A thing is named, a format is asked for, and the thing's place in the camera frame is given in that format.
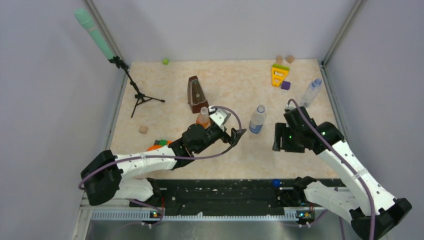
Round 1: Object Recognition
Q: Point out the orange juice bottle yellow cap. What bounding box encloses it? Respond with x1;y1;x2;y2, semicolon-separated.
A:
196;106;211;129

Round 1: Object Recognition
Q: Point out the yellow triangular toy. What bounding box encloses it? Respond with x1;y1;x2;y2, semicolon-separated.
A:
271;63;290;87

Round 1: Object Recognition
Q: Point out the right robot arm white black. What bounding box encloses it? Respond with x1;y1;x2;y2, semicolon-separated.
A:
272;107;412;240

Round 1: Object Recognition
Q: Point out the tan wooden cube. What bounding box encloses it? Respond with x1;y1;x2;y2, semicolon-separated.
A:
138;125;149;135

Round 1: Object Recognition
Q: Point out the tan wooden block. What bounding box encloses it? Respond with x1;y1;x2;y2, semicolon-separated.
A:
285;54;296;64
275;55;284;65

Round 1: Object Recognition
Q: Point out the blue cap labelled bottle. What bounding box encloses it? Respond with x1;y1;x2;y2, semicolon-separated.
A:
248;105;267;135

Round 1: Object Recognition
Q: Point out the purple cube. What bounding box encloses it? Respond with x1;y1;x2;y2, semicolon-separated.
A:
280;81;291;91

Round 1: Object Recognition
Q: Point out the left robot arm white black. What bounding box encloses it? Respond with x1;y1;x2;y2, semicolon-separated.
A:
78;124;247;207

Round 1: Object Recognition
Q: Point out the small green cube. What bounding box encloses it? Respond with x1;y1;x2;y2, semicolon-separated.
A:
162;58;170;66

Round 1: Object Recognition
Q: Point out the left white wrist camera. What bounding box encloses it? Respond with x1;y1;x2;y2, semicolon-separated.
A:
208;106;231;127

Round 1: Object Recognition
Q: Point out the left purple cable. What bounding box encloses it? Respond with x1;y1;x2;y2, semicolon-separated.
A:
78;105;243;226

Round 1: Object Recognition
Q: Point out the clear small water bottle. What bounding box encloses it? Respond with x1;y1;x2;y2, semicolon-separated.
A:
298;78;323;108

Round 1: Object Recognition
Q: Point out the orange tape dispenser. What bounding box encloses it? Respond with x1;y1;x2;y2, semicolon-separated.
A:
147;140;172;151

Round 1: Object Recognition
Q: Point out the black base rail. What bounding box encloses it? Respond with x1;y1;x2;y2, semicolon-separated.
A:
129;178;345;218

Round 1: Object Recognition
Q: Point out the grey toothed cable tray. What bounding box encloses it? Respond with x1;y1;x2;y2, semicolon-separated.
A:
91;209;311;222

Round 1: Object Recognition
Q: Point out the brown wooden metronome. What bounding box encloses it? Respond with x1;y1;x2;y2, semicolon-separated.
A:
187;75;209;114

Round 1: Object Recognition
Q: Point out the tan wooden block right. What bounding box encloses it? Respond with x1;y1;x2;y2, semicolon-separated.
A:
285;54;296;64

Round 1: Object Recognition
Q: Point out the tan wooden block left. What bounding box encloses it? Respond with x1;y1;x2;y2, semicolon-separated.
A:
275;55;284;65

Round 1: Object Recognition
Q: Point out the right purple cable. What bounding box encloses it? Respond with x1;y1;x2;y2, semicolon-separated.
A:
286;98;377;240

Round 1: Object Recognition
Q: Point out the small green block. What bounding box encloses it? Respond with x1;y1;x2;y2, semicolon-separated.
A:
159;139;168;146

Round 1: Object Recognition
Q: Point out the purple cable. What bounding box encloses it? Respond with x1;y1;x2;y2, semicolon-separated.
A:
78;105;243;226
286;98;377;240

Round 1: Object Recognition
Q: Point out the black tripod microphone stand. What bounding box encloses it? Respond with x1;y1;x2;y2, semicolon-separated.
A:
108;56;166;118

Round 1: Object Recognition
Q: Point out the mint green microphone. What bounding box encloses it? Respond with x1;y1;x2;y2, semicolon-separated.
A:
74;8;115;62

